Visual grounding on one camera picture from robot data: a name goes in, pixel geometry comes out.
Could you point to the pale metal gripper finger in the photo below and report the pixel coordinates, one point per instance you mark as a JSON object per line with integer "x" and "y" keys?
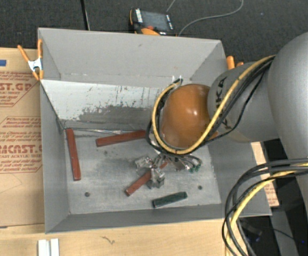
{"x": 144, "y": 163}
{"x": 156, "y": 179}

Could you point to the red-brown block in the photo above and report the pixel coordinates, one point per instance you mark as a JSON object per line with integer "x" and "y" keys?
{"x": 136, "y": 185}
{"x": 119, "y": 138}
{"x": 73, "y": 156}

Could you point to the dark green flat block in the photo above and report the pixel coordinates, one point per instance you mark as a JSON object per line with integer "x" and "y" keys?
{"x": 170, "y": 199}

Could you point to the grey metal bin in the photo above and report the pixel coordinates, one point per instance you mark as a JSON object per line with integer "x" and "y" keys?
{"x": 103, "y": 164}

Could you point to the brown cardboard board red print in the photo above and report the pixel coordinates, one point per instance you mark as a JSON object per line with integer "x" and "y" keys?
{"x": 12, "y": 132}

